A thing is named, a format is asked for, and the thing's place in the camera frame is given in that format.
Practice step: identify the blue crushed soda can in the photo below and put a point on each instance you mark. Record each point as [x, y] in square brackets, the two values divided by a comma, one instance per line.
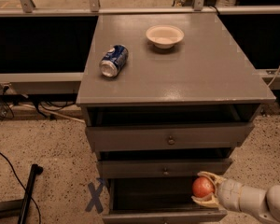
[113, 61]

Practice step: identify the grey top drawer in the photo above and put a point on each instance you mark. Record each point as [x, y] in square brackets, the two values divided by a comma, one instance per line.
[144, 128]

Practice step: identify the black metal stand leg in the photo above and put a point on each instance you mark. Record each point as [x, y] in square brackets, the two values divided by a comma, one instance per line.
[20, 208]

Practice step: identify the grey drawer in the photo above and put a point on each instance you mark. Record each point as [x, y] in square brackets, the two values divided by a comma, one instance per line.
[156, 201]
[144, 128]
[162, 163]

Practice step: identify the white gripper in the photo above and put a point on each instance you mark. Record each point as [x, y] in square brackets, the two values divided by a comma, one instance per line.
[230, 193]

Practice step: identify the grey drawer cabinet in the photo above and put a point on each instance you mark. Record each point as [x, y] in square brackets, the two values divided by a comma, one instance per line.
[205, 68]

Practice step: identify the grey middle drawer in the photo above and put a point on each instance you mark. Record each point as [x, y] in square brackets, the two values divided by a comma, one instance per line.
[162, 163]

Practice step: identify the grey metal railing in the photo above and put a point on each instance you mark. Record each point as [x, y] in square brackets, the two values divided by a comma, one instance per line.
[93, 6]

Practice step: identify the grey bottom drawer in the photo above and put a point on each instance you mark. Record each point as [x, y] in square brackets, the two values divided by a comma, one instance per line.
[156, 201]

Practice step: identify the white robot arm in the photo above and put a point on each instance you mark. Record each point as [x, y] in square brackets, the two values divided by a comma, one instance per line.
[261, 204]

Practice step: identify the red apple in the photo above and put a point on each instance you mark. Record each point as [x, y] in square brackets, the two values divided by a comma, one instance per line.
[202, 186]

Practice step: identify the white paper bowl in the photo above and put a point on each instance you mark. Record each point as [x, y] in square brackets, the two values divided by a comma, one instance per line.
[164, 36]

